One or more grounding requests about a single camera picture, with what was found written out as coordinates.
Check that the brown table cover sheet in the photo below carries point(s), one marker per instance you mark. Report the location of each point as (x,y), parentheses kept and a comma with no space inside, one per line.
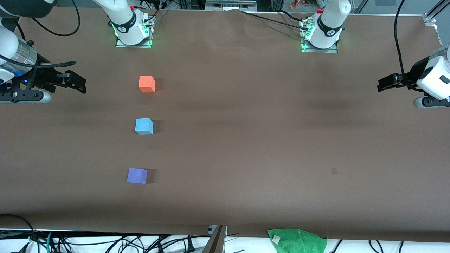
(246,140)

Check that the orange foam block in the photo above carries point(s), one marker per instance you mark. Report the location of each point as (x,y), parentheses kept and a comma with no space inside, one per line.
(147,85)

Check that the grey metal post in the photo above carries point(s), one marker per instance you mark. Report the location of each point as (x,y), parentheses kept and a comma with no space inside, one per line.
(216,242)

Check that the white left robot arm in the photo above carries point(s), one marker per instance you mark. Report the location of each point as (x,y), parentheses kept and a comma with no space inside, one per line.
(436,77)

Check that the purple foam block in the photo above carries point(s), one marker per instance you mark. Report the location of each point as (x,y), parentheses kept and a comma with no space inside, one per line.
(136,176)

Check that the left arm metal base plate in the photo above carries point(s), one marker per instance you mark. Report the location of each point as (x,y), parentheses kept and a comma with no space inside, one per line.
(332,50)

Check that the green cloth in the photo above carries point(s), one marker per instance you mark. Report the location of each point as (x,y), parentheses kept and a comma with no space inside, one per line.
(299,242)

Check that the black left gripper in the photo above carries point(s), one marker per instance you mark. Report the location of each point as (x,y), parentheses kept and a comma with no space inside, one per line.
(410,79)

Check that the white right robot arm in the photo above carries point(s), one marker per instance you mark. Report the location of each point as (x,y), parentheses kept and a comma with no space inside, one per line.
(7,45)

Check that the blue foam block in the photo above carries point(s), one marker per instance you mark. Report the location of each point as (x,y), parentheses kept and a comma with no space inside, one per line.
(144,127)

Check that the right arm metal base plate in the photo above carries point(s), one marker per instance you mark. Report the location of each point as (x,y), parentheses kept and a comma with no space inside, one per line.
(121,44)

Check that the aluminium frame profile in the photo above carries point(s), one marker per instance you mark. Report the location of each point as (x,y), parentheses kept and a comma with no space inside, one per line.
(434,14)

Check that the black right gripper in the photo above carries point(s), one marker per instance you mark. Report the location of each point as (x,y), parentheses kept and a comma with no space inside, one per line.
(39,79)

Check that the aluminium frame bar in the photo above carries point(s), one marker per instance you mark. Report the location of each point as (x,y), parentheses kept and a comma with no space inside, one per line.
(230,4)

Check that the orange small object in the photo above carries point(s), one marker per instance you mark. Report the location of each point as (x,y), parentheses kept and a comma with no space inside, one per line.
(296,4)

